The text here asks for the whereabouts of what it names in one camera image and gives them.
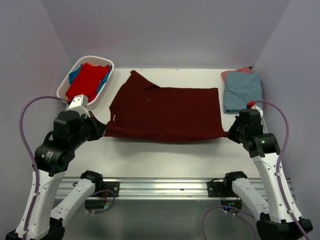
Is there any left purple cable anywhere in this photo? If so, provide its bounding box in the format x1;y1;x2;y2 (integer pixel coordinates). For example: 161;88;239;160
19;96;116;233

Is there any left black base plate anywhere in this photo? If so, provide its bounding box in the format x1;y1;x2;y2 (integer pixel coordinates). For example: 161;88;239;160
98;181;120;199

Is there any dark maroon t shirt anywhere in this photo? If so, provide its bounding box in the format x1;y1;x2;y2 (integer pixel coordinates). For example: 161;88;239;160
104;70;227;143

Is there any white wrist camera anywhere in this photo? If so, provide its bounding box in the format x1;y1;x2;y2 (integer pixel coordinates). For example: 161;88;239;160
246;100;264;119
67;94;88;114

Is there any purple cable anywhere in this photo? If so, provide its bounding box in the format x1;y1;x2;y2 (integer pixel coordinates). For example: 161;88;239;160
201;100;313;240
19;96;116;233

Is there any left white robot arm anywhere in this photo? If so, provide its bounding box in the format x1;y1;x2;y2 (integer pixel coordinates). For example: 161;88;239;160
5;110;105;240

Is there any folded grey-blue t shirt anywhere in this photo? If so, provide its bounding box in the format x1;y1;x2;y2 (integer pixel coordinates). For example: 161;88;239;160
223;71;263;115

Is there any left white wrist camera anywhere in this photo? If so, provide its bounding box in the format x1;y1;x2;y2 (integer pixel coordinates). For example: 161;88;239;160
67;94;88;114

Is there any folded pink t shirt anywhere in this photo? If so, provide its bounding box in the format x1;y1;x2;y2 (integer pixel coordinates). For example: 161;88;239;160
220;66;267;107

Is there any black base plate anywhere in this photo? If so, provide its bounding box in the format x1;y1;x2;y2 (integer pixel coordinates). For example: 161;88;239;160
98;181;120;199
207;180;231;198

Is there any bright red t shirt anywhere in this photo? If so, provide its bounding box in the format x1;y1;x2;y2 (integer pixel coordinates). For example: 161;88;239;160
65;62;111;101

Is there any blue t shirt in basket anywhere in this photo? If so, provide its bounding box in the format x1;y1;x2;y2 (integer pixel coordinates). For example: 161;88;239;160
68;65;112;94

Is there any white plastic laundry basket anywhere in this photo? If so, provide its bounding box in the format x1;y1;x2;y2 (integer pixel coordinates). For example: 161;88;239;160
56;55;115;110

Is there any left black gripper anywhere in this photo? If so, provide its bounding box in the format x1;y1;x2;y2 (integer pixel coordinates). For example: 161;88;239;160
70;110;108;149

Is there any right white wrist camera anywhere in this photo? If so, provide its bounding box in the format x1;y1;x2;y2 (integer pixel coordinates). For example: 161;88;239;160
246;100;264;119

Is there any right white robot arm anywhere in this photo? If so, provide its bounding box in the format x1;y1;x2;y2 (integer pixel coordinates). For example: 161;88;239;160
222;106;313;240

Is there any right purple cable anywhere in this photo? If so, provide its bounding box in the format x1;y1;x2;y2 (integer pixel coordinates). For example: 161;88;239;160
201;100;313;240

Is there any aluminium mounting rail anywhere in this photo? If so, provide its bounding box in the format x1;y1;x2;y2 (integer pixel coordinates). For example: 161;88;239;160
55;177;267;200

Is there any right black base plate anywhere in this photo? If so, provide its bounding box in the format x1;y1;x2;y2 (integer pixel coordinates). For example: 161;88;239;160
207;180;231;198

